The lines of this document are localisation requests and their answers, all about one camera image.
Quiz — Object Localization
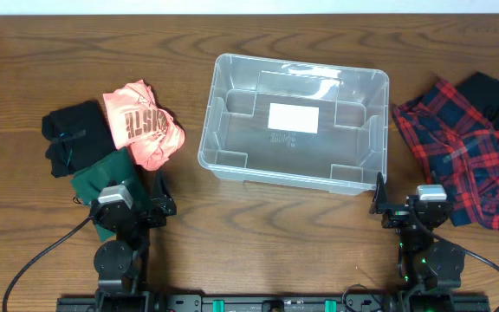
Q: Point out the dark green garment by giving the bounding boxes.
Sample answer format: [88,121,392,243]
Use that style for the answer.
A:
[70,147,152,244]

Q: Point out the red navy plaid shirt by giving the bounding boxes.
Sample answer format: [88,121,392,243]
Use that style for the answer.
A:
[392,79,499,231]

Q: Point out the pink printed t-shirt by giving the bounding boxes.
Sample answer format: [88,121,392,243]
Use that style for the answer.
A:
[103,80,185,171]

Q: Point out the clear plastic storage bin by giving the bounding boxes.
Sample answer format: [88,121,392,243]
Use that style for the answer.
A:
[198,54,390,195]

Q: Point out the black garment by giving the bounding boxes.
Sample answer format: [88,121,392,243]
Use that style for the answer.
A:
[457,72,499,131]
[42,100,116,178]

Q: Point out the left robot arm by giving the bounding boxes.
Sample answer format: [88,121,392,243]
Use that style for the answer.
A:
[89,172,177,312]

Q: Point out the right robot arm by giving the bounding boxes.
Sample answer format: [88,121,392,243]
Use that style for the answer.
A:
[369,172,465,312]

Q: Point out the white label in bin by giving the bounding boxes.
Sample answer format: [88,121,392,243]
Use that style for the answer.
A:
[268,103,320,133]

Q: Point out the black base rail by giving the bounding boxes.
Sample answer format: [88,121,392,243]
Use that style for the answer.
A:
[55,292,491,312]

